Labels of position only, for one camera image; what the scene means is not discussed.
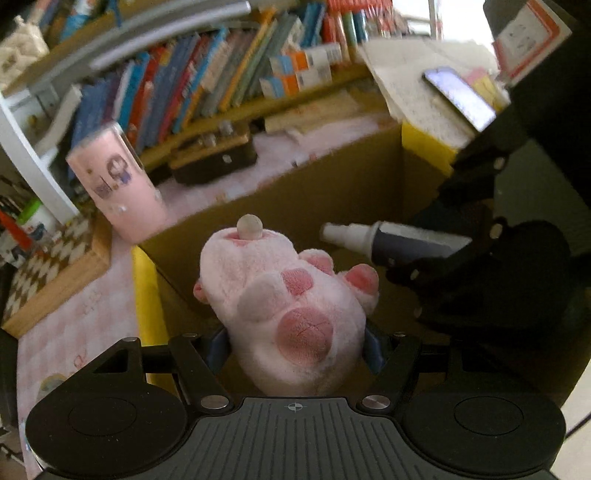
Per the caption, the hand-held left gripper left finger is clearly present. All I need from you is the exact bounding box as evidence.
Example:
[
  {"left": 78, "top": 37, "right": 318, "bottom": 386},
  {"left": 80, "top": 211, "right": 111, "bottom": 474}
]
[{"left": 78, "top": 329, "right": 236, "bottom": 412}]

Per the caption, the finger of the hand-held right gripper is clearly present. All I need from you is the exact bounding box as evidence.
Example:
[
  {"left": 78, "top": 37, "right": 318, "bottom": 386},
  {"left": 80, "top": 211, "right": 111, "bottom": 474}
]
[
  {"left": 385, "top": 249, "right": 490, "bottom": 324},
  {"left": 413, "top": 115, "right": 529, "bottom": 241}
]

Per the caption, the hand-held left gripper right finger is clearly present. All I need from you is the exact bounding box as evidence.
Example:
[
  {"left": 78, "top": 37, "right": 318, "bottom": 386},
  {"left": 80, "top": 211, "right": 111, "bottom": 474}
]
[{"left": 358, "top": 323, "right": 453, "bottom": 411}]

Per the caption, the pink plush toy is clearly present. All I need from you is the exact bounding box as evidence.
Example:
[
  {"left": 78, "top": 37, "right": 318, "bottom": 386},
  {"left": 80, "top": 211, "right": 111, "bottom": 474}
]
[{"left": 193, "top": 213, "right": 380, "bottom": 397}]

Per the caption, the cardboard box with yellow flaps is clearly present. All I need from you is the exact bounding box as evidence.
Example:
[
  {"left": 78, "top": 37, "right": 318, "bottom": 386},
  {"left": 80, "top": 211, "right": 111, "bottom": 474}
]
[{"left": 131, "top": 117, "right": 587, "bottom": 407}]

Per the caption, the pink checked desktop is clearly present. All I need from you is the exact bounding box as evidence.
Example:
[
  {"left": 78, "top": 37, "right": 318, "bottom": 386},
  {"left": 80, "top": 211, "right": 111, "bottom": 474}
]
[{"left": 14, "top": 111, "right": 402, "bottom": 467}]

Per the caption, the smartphone with lit screen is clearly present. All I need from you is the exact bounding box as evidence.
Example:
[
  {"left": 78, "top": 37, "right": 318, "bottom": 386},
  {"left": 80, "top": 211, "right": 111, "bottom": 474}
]
[{"left": 422, "top": 67, "right": 497, "bottom": 132}]

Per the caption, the pink and yellow notepad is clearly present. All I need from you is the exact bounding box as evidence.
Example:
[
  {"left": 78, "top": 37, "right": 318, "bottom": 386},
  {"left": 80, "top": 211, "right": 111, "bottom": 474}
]
[{"left": 466, "top": 67, "right": 509, "bottom": 112}]

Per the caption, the white paper stack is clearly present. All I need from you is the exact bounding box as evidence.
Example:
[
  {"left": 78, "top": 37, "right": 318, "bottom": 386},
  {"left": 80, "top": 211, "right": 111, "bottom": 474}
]
[{"left": 358, "top": 37, "right": 513, "bottom": 153}]

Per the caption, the pink cylindrical container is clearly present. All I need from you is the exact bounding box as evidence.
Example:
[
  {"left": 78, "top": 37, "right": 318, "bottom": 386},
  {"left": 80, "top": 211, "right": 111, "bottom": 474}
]
[{"left": 65, "top": 122, "right": 168, "bottom": 244}]

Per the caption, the wooden chessboard box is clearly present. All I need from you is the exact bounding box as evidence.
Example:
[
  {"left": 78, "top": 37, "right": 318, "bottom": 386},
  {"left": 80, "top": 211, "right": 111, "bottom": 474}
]
[{"left": 0, "top": 215, "right": 114, "bottom": 337}]

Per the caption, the brown and black wooden box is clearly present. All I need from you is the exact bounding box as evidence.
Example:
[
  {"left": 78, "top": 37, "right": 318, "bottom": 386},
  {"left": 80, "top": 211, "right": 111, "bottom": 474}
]
[{"left": 168, "top": 121, "right": 258, "bottom": 186}]

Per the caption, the small orange and white box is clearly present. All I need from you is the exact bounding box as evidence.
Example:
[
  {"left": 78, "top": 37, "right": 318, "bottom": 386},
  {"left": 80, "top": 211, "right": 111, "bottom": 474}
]
[
  {"left": 270, "top": 51, "right": 308, "bottom": 77},
  {"left": 295, "top": 65, "right": 333, "bottom": 90},
  {"left": 259, "top": 74, "right": 298, "bottom": 99},
  {"left": 305, "top": 44, "right": 343, "bottom": 68}
]

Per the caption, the white jar with green lid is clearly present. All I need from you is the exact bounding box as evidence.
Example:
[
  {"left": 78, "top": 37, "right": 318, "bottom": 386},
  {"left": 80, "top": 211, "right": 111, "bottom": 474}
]
[{"left": 16, "top": 198, "right": 58, "bottom": 241}]

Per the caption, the bunch of pens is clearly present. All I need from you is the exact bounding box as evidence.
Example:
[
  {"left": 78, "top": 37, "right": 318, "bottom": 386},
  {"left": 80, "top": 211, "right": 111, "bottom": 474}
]
[{"left": 0, "top": 178, "right": 31, "bottom": 236}]

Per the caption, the white desk bookshelf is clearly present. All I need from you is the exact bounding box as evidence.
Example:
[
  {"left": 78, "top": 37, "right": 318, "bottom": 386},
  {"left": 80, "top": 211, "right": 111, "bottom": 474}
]
[{"left": 0, "top": 0, "right": 439, "bottom": 222}]

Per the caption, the row of books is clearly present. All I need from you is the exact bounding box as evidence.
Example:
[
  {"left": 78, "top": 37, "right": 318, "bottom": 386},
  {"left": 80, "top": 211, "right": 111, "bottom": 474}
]
[
  {"left": 69, "top": 4, "right": 370, "bottom": 158},
  {"left": 28, "top": 0, "right": 121, "bottom": 40}
]

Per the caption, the cream white ornament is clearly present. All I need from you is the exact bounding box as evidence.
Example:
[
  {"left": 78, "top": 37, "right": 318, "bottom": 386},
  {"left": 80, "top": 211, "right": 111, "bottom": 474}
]
[{"left": 0, "top": 16, "right": 49, "bottom": 86}]

